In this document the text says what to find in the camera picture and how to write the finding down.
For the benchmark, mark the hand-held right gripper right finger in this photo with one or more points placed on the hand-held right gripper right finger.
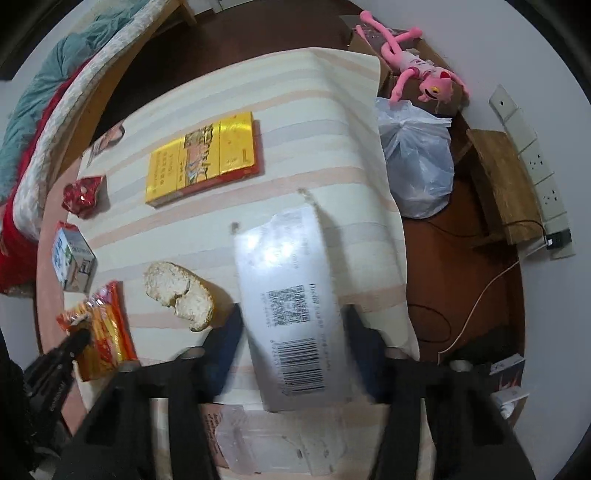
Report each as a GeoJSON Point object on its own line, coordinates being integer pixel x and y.
{"type": "Point", "coordinates": [362, 350]}

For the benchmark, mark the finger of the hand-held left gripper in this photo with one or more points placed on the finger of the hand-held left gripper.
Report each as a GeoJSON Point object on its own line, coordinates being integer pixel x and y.
{"type": "Point", "coordinates": [69, 348]}

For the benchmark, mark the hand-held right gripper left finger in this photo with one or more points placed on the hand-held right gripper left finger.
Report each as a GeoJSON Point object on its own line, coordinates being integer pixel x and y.
{"type": "Point", "coordinates": [224, 346]}

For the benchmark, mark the orange snack packet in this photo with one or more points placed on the orange snack packet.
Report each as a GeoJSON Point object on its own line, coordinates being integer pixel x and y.
{"type": "Point", "coordinates": [106, 332]}

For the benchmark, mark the red and white snack wrappers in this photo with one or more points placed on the red and white snack wrappers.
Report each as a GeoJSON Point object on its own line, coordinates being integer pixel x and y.
{"type": "Point", "coordinates": [69, 258]}

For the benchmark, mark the white barcode plastic package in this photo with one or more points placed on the white barcode plastic package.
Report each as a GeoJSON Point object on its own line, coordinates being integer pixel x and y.
{"type": "Point", "coordinates": [286, 277]}

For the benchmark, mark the red wrapper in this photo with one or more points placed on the red wrapper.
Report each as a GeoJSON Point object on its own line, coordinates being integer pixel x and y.
{"type": "Point", "coordinates": [83, 194]}

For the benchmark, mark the yellow box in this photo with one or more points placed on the yellow box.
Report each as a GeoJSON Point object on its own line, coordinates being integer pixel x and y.
{"type": "Point", "coordinates": [203, 157]}

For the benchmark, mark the pinkish brown table cover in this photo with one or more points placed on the pinkish brown table cover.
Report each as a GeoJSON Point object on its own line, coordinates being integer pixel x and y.
{"type": "Point", "coordinates": [45, 286]}

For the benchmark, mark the bread piece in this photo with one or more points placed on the bread piece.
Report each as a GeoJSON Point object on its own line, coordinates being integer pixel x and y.
{"type": "Point", "coordinates": [180, 295]}

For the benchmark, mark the brown cardboard piece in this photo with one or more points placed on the brown cardboard piece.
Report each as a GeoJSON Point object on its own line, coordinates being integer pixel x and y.
{"type": "Point", "coordinates": [210, 429]}

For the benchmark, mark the red blanket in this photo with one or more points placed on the red blanket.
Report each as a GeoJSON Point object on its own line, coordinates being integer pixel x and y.
{"type": "Point", "coordinates": [18, 258]}

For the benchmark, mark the clear plastic package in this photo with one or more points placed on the clear plastic package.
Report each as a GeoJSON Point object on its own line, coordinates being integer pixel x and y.
{"type": "Point", "coordinates": [277, 443]}

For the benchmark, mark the small white red box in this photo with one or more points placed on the small white red box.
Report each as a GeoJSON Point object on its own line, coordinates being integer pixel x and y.
{"type": "Point", "coordinates": [508, 369]}

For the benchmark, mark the white plastic bag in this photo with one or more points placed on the white plastic bag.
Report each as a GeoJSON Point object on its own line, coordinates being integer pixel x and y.
{"type": "Point", "coordinates": [415, 157]}

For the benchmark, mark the photo card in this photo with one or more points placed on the photo card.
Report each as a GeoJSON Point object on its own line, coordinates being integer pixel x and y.
{"type": "Point", "coordinates": [108, 141]}

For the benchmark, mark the wooden stool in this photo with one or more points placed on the wooden stool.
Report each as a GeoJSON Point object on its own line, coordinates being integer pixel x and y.
{"type": "Point", "coordinates": [498, 175]}

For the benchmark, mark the black plug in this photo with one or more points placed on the black plug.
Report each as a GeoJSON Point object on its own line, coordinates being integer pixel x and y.
{"type": "Point", "coordinates": [559, 240]}

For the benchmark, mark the striped tablecloth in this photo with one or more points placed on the striped tablecloth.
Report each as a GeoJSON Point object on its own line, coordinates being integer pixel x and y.
{"type": "Point", "coordinates": [300, 115]}

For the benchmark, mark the white power strip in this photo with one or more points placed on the white power strip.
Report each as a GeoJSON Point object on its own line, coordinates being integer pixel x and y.
{"type": "Point", "coordinates": [531, 152]}

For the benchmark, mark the blue quilt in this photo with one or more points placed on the blue quilt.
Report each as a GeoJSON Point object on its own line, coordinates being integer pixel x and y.
{"type": "Point", "coordinates": [46, 69]}

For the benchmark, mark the pink plush toy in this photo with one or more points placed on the pink plush toy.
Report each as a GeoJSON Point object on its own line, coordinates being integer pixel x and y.
{"type": "Point", "coordinates": [411, 60]}

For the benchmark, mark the cardboard box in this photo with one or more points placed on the cardboard box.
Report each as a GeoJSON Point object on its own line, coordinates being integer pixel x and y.
{"type": "Point", "coordinates": [364, 44]}

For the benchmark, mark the wooden bed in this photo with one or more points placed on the wooden bed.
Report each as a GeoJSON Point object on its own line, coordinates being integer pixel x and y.
{"type": "Point", "coordinates": [182, 9]}

